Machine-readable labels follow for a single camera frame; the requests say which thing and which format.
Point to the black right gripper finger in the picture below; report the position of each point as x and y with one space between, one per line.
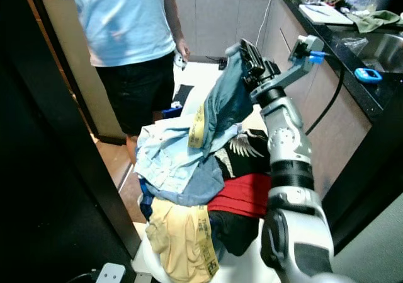
249 55
258 52

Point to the blue-grey trousers with yellow tag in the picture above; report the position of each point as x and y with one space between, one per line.
227 100

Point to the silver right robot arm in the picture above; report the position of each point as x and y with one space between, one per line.
286 138

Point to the small black floor object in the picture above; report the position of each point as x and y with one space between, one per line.
218 62

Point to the small white handheld controller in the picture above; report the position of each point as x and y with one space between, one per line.
180 60

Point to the white cutting board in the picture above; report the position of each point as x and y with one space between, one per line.
324 13

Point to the black garment with wing print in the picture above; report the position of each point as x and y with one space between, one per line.
255 160

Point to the kitchen cabinet with black countertop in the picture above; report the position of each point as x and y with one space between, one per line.
346 125

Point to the small blue floor object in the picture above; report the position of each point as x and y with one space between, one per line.
171 111

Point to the green cloth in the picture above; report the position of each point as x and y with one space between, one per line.
374 19

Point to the stainless steel sink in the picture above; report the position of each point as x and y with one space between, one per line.
384 50

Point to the red garment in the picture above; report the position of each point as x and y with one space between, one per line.
245 195

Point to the light blue denim shirt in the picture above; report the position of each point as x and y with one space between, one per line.
167 154

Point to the blue denim garment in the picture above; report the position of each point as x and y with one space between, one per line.
195 185

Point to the person in light blue shirt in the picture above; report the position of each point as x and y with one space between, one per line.
119 18

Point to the plain black garment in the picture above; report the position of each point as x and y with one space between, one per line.
236 229

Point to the beige shorts with yellow tag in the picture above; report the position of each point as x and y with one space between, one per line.
176 239

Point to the black cabinet side panel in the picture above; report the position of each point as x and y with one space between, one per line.
50 169

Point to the white grey plastic block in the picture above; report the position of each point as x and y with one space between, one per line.
111 273

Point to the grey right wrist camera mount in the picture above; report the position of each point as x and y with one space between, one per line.
289 72

